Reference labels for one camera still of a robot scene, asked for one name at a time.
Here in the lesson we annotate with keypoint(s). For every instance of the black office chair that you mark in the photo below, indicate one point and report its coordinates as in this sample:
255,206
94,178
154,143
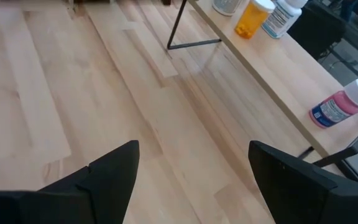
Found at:
315,28

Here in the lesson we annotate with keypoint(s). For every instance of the clear grey bottle white cap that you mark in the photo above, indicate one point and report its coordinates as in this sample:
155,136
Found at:
227,6

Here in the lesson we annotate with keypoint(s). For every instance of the white bottle blue label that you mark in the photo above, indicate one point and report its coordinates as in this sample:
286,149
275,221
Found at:
280,20

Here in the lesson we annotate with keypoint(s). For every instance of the orange pill bottle white cap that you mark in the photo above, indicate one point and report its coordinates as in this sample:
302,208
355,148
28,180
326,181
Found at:
252,20

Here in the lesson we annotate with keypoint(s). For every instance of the pink bottle white cap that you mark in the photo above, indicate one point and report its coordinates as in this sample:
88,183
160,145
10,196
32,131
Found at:
337,107

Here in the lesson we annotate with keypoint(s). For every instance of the wooden shelf black metal legs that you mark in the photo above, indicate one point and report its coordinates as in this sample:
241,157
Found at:
291,77

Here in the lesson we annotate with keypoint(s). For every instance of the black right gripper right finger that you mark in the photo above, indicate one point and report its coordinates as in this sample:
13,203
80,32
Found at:
306,199

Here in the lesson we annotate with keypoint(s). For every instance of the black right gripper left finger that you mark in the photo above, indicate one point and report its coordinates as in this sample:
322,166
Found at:
73,199

